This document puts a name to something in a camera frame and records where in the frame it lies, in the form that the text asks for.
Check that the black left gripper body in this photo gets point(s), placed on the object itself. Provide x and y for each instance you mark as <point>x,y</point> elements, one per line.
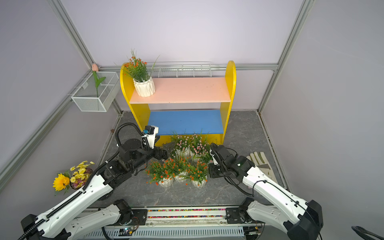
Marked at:
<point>159,155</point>

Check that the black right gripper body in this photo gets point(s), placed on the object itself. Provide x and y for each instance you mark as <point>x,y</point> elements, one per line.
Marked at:
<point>214,171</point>

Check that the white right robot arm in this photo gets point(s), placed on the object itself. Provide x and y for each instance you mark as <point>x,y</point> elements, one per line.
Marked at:
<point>267,201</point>

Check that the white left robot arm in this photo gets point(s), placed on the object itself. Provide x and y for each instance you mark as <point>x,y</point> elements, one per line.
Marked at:
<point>135,148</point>

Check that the yellow pink blue shelf rack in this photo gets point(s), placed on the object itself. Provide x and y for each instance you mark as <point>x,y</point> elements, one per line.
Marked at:
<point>212,124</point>

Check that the pink flower pot middle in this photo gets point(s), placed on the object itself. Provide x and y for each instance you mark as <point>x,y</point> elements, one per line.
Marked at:
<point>182,145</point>

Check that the pink flower pot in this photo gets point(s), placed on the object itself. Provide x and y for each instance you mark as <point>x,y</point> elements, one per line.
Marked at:
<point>199,145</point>
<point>182,145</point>

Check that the pink flower pot right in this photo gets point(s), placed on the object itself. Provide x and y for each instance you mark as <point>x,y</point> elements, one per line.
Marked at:
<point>199,145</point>

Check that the beige gardening glove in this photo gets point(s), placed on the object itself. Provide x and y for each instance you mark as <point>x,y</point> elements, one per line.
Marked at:
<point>261,161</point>

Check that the sunflower bouquet basket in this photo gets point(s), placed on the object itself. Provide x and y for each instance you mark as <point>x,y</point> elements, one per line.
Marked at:
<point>74,178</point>

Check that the pink artificial tulip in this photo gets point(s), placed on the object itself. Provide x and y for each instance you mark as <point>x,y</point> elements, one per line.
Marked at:
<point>97,80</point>

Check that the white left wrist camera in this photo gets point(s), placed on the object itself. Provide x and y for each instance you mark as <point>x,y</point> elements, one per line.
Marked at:
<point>149,136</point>

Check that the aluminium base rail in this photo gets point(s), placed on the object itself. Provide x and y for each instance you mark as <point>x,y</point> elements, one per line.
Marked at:
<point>180,223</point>

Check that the white mesh wall basket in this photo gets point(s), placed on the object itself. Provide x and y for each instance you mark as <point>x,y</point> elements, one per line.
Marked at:
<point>85,97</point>

